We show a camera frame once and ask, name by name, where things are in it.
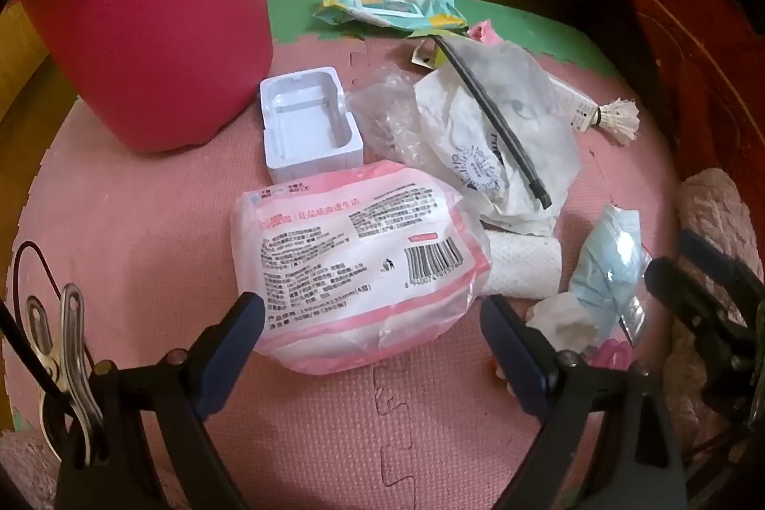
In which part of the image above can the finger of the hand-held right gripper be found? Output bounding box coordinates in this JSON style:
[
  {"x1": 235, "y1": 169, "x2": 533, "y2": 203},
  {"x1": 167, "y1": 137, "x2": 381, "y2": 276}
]
[
  {"x1": 644, "y1": 258, "x2": 749, "y2": 363},
  {"x1": 678, "y1": 229, "x2": 765, "y2": 303}
]

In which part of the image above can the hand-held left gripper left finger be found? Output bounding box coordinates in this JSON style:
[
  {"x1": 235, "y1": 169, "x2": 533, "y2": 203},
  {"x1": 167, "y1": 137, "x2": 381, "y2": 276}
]
[{"x1": 56, "y1": 292, "x2": 267, "y2": 510}]

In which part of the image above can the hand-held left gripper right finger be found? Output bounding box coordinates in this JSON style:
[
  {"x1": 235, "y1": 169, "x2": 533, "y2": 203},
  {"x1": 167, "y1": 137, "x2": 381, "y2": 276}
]
[{"x1": 480, "y1": 295, "x2": 688, "y2": 510}]

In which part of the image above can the white tissue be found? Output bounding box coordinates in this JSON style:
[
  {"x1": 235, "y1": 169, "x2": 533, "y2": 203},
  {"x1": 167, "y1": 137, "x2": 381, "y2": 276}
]
[{"x1": 526, "y1": 292, "x2": 599, "y2": 352}]

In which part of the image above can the silver foil blister pack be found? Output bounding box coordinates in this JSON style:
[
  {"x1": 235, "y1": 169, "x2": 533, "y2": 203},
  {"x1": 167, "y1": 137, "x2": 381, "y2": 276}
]
[{"x1": 618, "y1": 295, "x2": 649, "y2": 344}]

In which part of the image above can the blue face mask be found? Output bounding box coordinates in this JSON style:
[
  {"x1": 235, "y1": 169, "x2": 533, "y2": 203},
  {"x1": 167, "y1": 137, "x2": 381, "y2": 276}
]
[{"x1": 568, "y1": 204, "x2": 652, "y2": 335}]

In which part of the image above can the pink tissue packet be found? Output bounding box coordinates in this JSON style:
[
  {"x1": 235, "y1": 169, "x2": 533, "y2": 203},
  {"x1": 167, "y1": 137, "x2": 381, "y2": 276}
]
[{"x1": 232, "y1": 159, "x2": 492, "y2": 373}]

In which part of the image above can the white feather shuttlecock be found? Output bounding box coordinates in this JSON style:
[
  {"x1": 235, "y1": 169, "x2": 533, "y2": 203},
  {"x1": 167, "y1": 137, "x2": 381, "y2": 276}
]
[{"x1": 591, "y1": 98, "x2": 640, "y2": 148}]

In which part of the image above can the white box with green end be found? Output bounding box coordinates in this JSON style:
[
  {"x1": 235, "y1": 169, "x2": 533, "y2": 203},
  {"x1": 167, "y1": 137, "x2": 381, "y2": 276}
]
[{"x1": 411, "y1": 38, "x2": 601, "y2": 134}]

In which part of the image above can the white plastic bag blue print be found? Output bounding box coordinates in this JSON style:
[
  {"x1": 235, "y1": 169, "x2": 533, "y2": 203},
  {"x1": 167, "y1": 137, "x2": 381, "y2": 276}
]
[{"x1": 414, "y1": 68, "x2": 583, "y2": 237}]

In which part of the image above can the white plastic tray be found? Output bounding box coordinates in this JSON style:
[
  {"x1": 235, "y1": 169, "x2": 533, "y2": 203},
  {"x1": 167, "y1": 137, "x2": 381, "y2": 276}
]
[{"x1": 259, "y1": 66, "x2": 364, "y2": 184}]

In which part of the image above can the clear crinkled plastic bag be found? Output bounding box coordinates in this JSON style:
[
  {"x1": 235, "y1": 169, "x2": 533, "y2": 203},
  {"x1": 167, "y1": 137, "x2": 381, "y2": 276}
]
[{"x1": 347, "y1": 74, "x2": 431, "y2": 167}]

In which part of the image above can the red bucket with green rim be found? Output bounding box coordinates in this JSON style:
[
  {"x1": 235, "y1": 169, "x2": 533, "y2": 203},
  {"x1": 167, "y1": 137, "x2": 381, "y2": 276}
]
[{"x1": 9, "y1": 0, "x2": 276, "y2": 153}]

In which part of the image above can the blue yellow wet wipes packet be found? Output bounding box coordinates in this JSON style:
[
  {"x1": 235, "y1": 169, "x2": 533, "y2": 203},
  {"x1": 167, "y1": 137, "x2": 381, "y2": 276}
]
[{"x1": 314, "y1": 0, "x2": 468, "y2": 34}]

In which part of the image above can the pink fluffy blanket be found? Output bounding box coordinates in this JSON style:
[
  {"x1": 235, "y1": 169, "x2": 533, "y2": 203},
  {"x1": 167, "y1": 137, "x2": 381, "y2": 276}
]
[{"x1": 660, "y1": 168, "x2": 765, "y2": 427}]

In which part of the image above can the bright pink foam piece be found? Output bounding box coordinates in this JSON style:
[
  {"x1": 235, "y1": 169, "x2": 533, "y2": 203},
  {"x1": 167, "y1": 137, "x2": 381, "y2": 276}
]
[{"x1": 589, "y1": 339, "x2": 634, "y2": 370}]

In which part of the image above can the pink foam mat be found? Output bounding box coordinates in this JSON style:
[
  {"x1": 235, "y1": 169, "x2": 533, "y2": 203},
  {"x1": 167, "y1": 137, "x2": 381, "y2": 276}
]
[{"x1": 0, "y1": 29, "x2": 688, "y2": 510}]

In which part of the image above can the metal spring clip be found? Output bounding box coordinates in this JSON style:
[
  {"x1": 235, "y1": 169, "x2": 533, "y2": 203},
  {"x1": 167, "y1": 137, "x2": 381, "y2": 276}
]
[{"x1": 24, "y1": 283, "x2": 97, "y2": 466}]

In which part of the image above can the red patterned bed cover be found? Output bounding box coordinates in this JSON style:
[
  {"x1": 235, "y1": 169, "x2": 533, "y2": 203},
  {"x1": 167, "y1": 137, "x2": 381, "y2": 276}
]
[{"x1": 615, "y1": 0, "x2": 765, "y2": 200}]

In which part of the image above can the black braided cable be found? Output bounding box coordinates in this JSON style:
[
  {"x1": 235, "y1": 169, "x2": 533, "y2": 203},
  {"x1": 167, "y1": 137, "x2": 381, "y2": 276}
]
[{"x1": 0, "y1": 298, "x2": 78, "y2": 427}]

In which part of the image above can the thin black wire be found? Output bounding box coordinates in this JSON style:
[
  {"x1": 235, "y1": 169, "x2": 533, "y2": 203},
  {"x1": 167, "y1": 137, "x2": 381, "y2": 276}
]
[{"x1": 11, "y1": 240, "x2": 66, "y2": 326}]

